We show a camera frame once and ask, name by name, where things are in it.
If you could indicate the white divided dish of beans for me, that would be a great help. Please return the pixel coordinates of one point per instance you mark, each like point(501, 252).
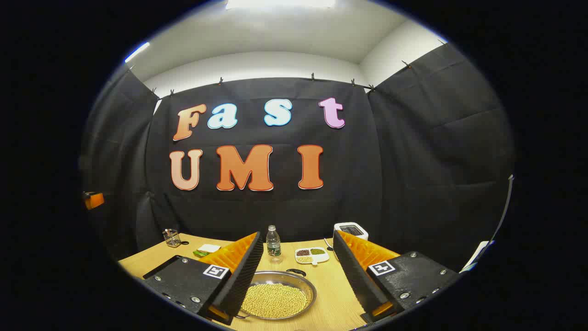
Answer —
point(312, 255)

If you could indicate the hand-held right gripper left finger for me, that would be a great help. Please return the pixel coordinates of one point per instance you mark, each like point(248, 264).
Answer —
point(245, 280)

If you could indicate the sandwich on white plate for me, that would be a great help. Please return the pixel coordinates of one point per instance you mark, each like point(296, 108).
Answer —
point(206, 250)

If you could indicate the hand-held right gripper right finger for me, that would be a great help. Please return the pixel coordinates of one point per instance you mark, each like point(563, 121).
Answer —
point(351, 276)

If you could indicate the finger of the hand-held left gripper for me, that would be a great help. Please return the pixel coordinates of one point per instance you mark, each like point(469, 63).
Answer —
point(95, 200)

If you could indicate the heap of yellow soybeans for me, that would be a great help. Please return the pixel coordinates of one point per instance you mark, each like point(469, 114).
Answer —
point(275, 301)

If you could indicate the white toaster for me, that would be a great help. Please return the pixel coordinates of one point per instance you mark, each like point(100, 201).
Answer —
point(351, 229)

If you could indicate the clear plastic water bottle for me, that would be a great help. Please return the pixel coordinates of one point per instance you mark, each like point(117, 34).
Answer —
point(273, 246)

